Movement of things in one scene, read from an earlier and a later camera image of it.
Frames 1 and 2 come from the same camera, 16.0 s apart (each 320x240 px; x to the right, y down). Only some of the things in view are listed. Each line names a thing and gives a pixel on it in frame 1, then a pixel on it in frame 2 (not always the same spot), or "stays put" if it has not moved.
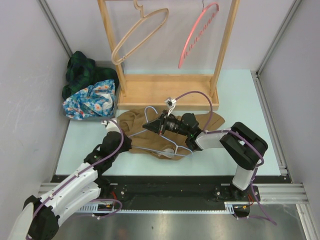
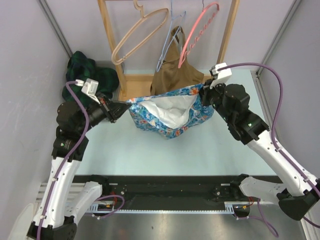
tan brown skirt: [172, 144] to [176, 74]
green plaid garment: [82, 72] stays put
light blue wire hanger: [171, 142] to [172, 19]
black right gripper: [157, 126] to [206, 91]
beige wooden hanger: [144, 17] stays put
